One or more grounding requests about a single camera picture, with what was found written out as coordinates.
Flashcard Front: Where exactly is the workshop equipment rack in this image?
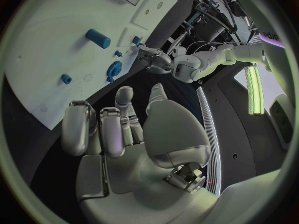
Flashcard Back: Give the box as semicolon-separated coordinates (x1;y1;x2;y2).
182;0;259;45

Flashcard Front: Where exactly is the long blue peg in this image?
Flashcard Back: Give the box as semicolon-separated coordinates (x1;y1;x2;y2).
85;28;112;50

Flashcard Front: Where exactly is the glowing light bar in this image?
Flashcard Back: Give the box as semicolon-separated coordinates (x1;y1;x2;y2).
243;62;266;116

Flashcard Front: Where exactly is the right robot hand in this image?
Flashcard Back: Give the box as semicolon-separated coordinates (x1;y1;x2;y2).
60;82;222;224

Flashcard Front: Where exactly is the white task board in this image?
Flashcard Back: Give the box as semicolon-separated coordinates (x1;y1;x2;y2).
3;0;179;131

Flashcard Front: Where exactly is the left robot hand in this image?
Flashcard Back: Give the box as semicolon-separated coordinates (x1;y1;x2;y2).
137;45;175;75

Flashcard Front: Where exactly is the short blue peg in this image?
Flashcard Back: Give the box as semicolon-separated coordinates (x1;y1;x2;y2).
60;73;73;85

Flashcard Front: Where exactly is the blue gear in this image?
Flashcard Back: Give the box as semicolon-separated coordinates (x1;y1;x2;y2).
106;60;124;78

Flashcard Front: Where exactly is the white cable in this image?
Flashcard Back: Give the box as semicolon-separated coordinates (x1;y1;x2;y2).
185;40;238;51

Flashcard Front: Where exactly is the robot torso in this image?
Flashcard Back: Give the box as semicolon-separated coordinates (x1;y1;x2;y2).
196;29;297;199

